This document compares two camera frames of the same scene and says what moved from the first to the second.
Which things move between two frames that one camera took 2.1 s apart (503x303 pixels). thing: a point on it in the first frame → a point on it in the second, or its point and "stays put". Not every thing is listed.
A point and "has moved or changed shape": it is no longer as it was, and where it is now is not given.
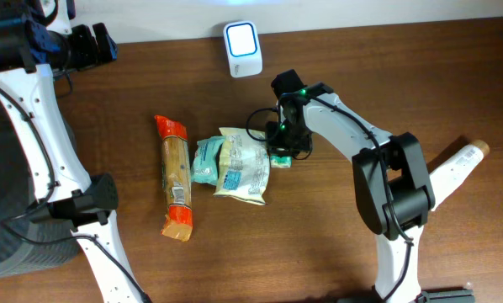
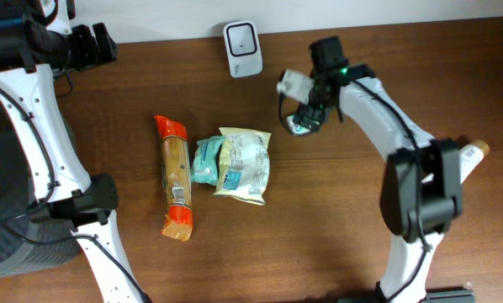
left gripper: [83, 47] stays put
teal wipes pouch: [205, 162] stays put
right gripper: [286, 148] → [309, 112]
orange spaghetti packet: [177, 174] stays put
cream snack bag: [243, 170] stays put
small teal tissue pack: [276, 162] has moved or changed shape
